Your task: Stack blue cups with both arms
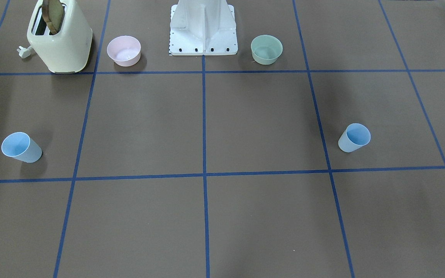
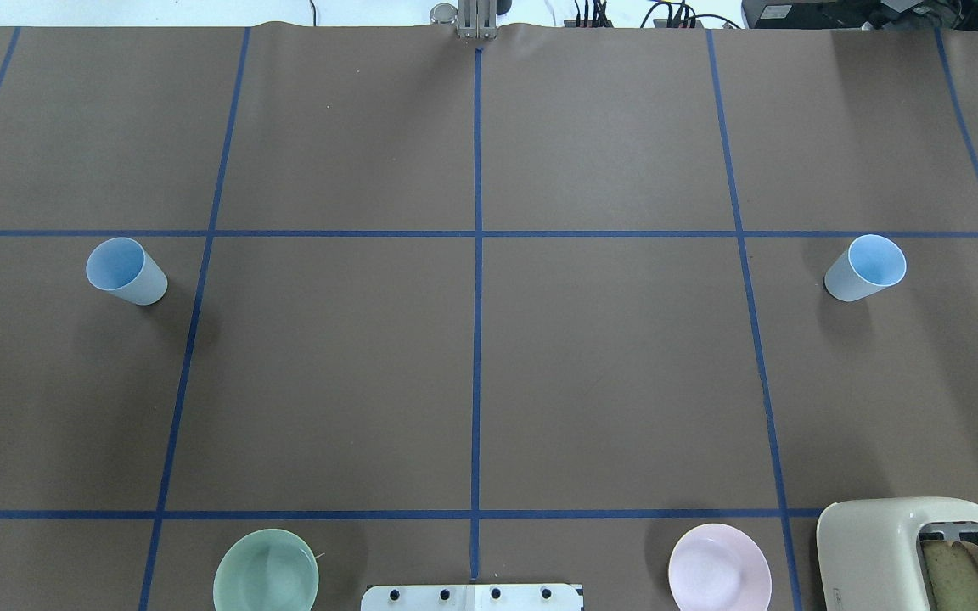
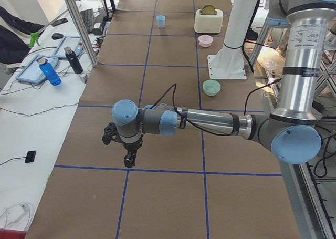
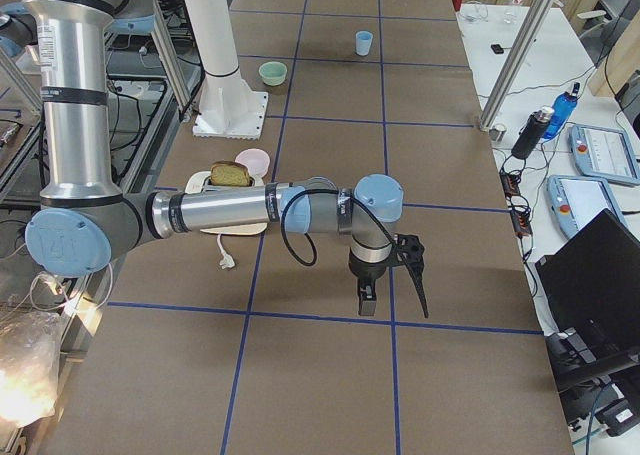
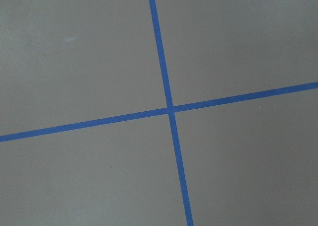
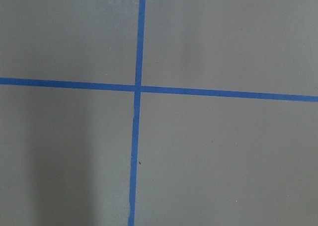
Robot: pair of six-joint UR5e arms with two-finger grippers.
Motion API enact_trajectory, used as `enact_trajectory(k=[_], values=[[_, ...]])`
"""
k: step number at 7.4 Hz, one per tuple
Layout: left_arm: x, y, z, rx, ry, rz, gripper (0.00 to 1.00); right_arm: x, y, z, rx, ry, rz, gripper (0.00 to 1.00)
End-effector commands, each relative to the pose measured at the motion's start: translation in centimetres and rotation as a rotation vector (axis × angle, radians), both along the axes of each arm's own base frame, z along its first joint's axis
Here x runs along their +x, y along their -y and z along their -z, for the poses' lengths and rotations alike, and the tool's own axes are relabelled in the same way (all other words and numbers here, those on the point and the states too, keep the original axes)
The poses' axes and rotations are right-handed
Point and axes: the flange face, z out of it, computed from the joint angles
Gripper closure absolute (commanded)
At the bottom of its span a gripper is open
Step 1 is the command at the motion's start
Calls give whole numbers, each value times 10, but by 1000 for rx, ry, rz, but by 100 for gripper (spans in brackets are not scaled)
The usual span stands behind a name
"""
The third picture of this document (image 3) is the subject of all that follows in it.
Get person in black clothing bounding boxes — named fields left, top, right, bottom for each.
left=1, top=7, right=43, bottom=64

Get small black square device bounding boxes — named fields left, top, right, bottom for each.
left=25, top=150, right=36, bottom=163

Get black thermos bottle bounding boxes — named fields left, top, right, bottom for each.
left=64, top=46, right=83, bottom=74

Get toast slice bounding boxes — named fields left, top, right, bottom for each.
left=200, top=5, right=217, bottom=16

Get green bowl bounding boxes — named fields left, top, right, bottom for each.
left=202, top=79, right=221, bottom=97

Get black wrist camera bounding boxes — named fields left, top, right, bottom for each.
left=102, top=122, right=119, bottom=145

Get blue water bottle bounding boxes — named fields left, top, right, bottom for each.
left=37, top=58, right=61, bottom=86

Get black keyboard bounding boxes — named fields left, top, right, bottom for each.
left=80, top=9, right=94, bottom=33

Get aluminium frame post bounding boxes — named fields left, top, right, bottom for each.
left=64, top=0, right=98, bottom=67

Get pink bowl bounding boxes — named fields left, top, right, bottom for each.
left=198, top=35, right=213, bottom=48

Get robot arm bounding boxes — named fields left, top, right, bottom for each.
left=102, top=0, right=335, bottom=168

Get black smartphone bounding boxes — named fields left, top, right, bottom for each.
left=51, top=18, right=68, bottom=27

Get blue teach pendant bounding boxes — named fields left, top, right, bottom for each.
left=16, top=55, right=59, bottom=85
left=52, top=36, right=84, bottom=59

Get blue teach pendant near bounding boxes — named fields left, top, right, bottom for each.
left=16, top=55, right=59, bottom=85

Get green clamp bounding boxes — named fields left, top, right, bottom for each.
left=29, top=32, right=40, bottom=48

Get cream toaster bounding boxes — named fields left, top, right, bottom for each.
left=194, top=9, right=224, bottom=34

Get black computer mouse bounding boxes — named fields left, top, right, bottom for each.
left=51, top=33, right=64, bottom=40

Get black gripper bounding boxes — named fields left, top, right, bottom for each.
left=123, top=139, right=143, bottom=168

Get blue teach pendant far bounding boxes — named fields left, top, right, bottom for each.
left=52, top=36, right=84, bottom=59

